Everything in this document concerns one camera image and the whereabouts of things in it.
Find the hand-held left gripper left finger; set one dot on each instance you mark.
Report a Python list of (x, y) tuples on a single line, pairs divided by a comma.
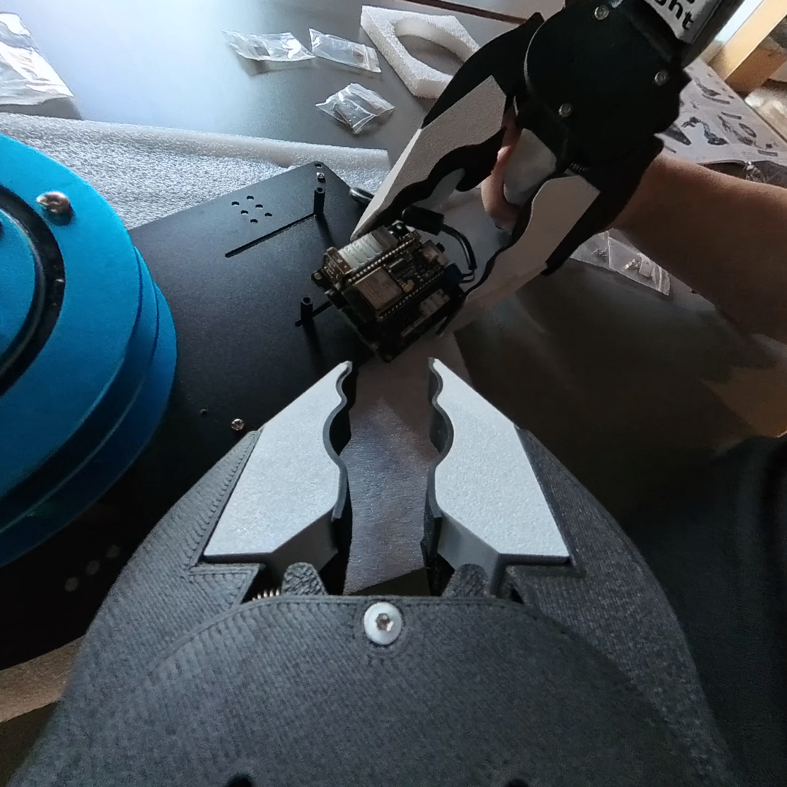
[(276, 492)]

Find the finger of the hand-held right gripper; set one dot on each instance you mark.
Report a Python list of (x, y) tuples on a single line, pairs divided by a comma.
[(442, 141), (547, 221)]

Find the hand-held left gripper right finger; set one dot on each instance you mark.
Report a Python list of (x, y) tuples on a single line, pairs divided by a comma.
[(492, 492)]

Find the black metal base plate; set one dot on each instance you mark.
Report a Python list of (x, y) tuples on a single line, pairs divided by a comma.
[(246, 344)]

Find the black circuit board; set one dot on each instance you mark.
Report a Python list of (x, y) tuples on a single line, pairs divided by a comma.
[(393, 289)]

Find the person's right forearm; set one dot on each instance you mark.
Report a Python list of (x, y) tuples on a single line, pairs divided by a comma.
[(707, 246)]

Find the dark desk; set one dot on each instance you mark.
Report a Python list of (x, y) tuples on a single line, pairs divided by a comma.
[(184, 80)]

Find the person's right hand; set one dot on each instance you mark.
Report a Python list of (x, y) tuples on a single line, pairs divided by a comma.
[(495, 197)]

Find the small clear plastic bag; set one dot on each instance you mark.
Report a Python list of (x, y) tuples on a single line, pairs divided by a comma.
[(267, 46), (353, 107), (344, 49)]

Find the pile of small screw bags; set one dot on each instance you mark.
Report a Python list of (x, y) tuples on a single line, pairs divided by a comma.
[(639, 267)]

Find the white foam packing block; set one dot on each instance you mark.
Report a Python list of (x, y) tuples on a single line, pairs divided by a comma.
[(393, 46)]

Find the printed instruction sheet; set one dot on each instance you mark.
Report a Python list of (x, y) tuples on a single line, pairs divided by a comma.
[(719, 123)]

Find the cardboard box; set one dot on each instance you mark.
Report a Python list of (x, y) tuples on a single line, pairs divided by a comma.
[(759, 55)]

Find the large clear plastic bag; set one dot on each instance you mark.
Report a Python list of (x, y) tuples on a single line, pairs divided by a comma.
[(27, 67)]

